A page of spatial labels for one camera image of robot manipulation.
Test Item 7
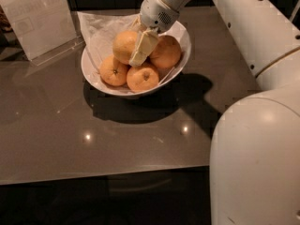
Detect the clear acrylic sign holder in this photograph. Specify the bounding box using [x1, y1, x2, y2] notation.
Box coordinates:
[0, 0, 83, 66]

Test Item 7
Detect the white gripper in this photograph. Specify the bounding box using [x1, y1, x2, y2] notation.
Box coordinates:
[129, 0, 179, 67]

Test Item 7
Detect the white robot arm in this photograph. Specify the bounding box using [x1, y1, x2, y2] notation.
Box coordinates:
[130, 0, 300, 225]

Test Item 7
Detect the orange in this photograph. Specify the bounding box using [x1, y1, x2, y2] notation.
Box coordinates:
[127, 63, 159, 93]
[149, 35, 182, 68]
[112, 30, 138, 64]
[99, 55, 128, 86]

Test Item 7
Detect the white ceramic bowl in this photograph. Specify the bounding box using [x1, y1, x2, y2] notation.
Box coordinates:
[81, 12, 193, 99]

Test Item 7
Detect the white paper liner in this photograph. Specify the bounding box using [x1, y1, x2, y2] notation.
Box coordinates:
[79, 12, 140, 97]

